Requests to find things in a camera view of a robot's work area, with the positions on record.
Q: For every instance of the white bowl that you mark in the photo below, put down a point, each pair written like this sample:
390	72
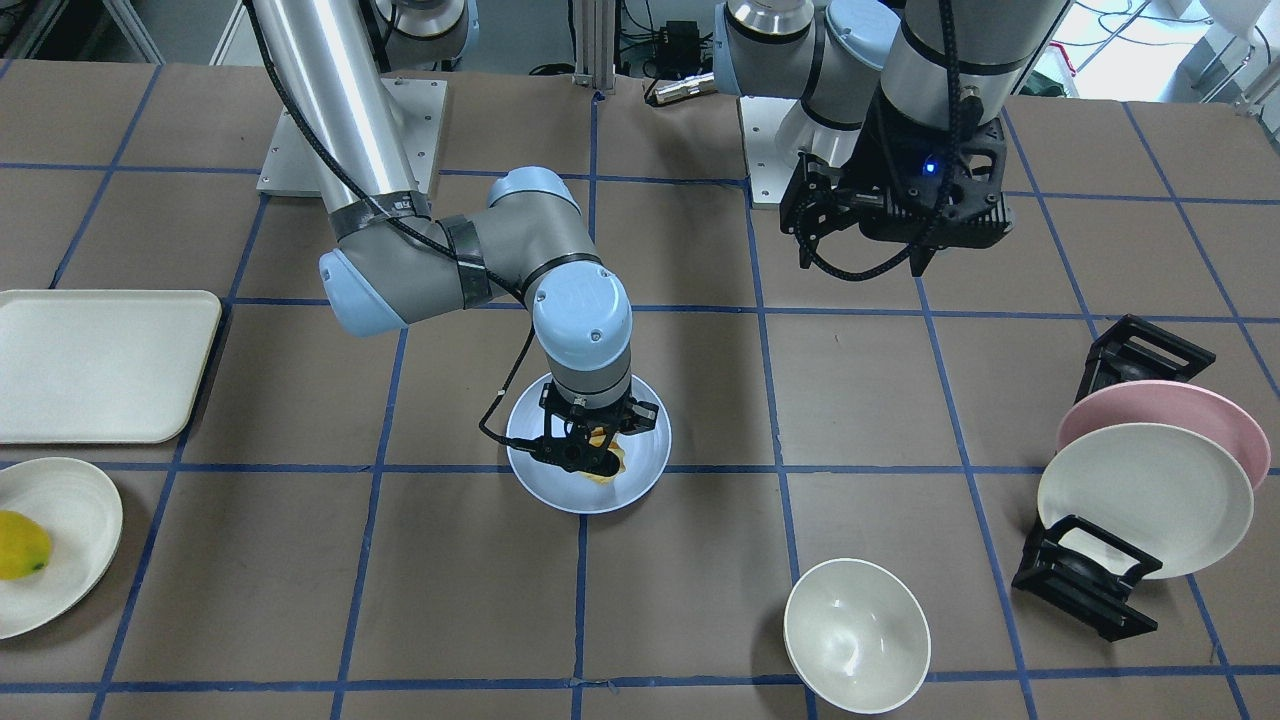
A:
857	636

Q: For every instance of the aluminium frame post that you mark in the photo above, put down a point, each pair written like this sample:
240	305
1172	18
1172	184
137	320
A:
595	39

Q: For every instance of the yellow lemon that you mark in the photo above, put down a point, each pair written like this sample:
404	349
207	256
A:
26	547

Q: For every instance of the pink plate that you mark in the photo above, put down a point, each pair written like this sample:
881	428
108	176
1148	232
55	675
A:
1178	404

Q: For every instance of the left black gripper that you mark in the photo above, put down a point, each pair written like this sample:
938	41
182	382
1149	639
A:
872	150

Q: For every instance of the silver cylinder connector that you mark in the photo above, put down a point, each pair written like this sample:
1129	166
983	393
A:
679	91

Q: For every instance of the cream plate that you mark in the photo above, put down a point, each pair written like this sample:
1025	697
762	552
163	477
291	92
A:
1168	491

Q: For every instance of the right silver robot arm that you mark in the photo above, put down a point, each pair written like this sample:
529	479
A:
394	265

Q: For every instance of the white round plate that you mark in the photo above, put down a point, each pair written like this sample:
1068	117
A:
79	505

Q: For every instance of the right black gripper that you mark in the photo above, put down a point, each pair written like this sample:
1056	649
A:
553	425

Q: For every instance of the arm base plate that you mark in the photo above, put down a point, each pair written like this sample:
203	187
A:
775	132
288	169

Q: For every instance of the blue plate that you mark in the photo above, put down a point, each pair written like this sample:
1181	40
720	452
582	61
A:
644	458

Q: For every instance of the white rectangular tray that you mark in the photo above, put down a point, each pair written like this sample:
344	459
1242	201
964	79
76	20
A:
102	367

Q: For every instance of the black plate rack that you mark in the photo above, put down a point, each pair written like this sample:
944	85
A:
1132	349

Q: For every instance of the striped bread loaf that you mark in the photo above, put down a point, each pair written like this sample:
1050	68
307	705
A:
612	466

